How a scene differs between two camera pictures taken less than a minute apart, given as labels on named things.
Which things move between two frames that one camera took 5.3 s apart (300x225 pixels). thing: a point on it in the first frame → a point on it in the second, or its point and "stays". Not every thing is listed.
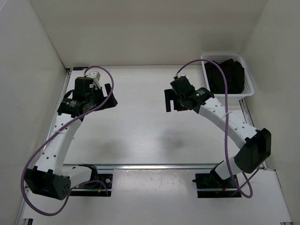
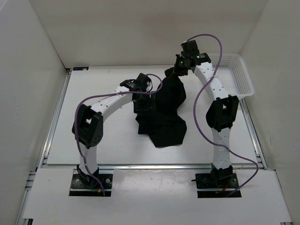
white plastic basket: x=239 y=83 stays
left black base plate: x=107 y=178 stays
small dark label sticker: x=79 y=68 stays
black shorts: x=235 y=73 → x=165 y=128
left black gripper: x=110 y=102 → x=148 y=106
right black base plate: x=213 y=181 stays
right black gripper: x=170 y=95 → x=180 y=72
